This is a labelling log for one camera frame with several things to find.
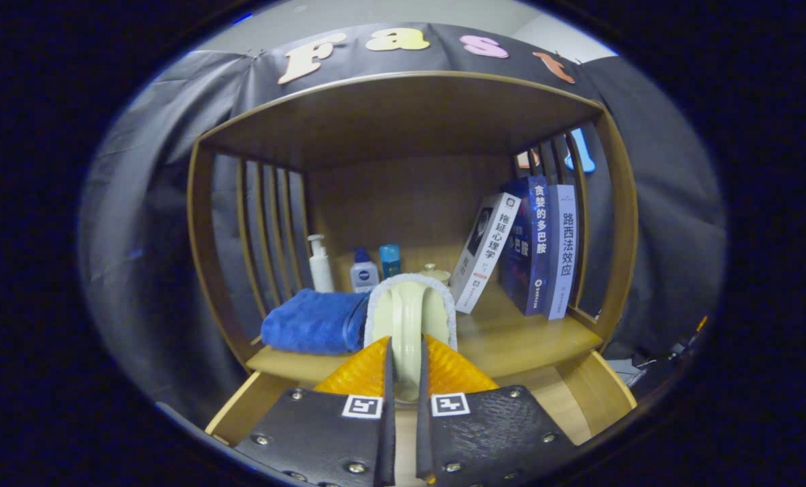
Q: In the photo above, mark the white bottle with blue cap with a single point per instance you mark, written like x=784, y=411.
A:
x=364, y=276

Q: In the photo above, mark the rolled blue towel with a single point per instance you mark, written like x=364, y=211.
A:
x=308, y=321

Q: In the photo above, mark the dark floor equipment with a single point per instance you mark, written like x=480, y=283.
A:
x=666, y=358

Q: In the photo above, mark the clear blue bottle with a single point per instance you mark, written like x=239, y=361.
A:
x=389, y=260

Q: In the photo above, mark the dark blue book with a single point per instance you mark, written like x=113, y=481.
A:
x=531, y=257

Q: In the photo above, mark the white pump bottle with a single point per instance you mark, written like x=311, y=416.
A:
x=321, y=270

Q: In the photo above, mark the black backdrop cloth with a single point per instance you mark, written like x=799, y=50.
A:
x=145, y=203

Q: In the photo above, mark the wooden countertop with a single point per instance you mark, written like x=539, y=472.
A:
x=511, y=338

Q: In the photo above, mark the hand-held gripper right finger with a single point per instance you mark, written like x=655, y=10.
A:
x=424, y=446

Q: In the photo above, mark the beige lidded teacup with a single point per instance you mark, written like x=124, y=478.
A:
x=436, y=274

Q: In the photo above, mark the wooden cabinet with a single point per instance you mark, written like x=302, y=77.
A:
x=389, y=122

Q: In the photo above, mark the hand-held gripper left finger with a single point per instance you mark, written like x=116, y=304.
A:
x=388, y=439

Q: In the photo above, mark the white book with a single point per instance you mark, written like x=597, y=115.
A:
x=490, y=250

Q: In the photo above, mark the pale lilac book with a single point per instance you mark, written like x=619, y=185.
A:
x=565, y=250

